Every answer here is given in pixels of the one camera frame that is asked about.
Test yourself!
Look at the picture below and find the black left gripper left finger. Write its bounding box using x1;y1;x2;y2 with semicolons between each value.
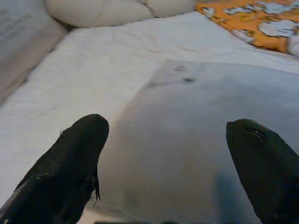
0;113;110;224

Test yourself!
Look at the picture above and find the white quilted mattress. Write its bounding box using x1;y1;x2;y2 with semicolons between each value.
0;11;299;199

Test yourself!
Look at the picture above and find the cream bolster pillow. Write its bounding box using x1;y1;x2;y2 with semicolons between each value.
44;0;197;28

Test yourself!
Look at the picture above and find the yellow cartoon egg blanket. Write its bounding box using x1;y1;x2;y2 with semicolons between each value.
195;0;299;56

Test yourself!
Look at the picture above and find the grey pillow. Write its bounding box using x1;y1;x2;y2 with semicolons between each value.
98;59;299;224

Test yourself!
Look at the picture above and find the grey upholstered headboard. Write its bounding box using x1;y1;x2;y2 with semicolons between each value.
0;0;68;103

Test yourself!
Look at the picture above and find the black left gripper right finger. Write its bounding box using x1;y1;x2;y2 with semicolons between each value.
226;118;299;224

